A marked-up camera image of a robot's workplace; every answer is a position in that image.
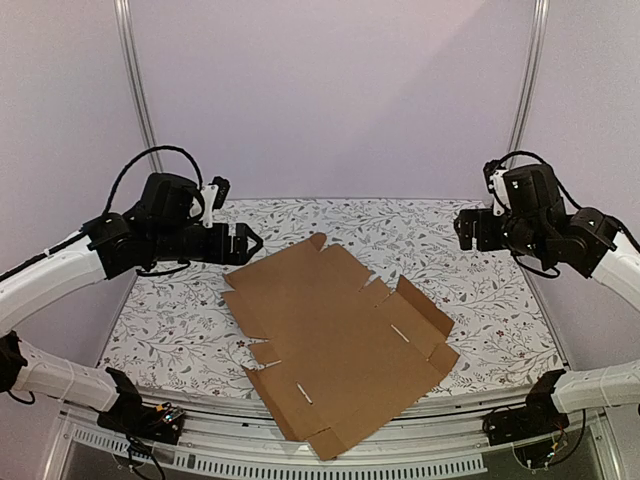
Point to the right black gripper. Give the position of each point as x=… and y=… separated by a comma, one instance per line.
x=473, y=229

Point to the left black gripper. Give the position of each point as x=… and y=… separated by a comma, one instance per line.
x=237, y=255

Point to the brown cardboard box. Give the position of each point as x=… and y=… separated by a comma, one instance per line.
x=339, y=353

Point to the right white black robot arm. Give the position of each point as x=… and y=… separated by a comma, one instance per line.
x=528, y=219

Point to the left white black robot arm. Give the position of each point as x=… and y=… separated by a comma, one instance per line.
x=172, y=222

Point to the floral patterned table mat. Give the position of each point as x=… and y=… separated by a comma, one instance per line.
x=176, y=332

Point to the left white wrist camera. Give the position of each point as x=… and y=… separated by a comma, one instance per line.
x=213, y=196

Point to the aluminium front rail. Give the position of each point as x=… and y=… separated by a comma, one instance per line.
x=436, y=438

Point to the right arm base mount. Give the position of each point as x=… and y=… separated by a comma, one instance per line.
x=538, y=415

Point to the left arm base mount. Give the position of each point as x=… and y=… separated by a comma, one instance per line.
x=128, y=415

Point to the right aluminium frame post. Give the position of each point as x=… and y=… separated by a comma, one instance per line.
x=531, y=70

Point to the aluminium frame post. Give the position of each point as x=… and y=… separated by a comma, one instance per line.
x=531, y=70
x=124, y=22

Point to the left aluminium frame post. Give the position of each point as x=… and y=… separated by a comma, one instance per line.
x=124, y=22

